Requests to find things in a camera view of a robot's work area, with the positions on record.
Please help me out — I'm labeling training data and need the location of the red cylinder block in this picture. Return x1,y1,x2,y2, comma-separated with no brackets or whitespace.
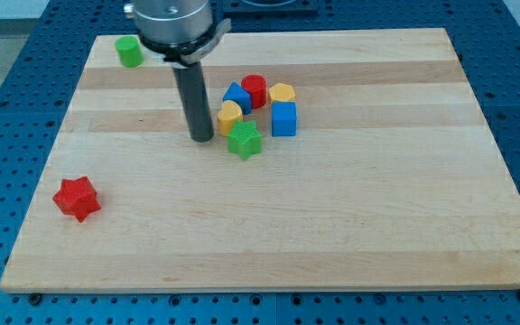
240,74,267,109

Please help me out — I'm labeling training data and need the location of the red star block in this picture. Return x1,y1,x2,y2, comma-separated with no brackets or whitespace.
52,176,101,223

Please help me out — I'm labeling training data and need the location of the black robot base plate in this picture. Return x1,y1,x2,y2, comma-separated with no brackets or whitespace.
222,0,319,14

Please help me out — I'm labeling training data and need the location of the green star block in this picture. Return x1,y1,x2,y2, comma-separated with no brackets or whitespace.
227,121,263,161

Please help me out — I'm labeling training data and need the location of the wooden board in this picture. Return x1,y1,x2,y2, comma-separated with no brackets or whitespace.
0,28,520,293

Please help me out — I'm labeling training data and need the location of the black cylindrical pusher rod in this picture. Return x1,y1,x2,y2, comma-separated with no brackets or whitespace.
173,62,214,143

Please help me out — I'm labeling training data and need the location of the yellow heart block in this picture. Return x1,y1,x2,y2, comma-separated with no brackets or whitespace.
217,100,243,136

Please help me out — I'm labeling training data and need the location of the blue cube block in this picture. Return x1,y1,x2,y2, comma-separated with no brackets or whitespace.
271,102,297,136

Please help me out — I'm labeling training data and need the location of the green cylinder block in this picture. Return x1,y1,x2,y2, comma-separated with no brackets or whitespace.
115,35,144,68

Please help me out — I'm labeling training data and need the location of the blue triangle block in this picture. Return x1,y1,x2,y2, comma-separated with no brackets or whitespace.
222,82,252,115

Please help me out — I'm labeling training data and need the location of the yellow hexagon block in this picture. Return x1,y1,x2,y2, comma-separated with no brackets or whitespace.
268,83,296,103

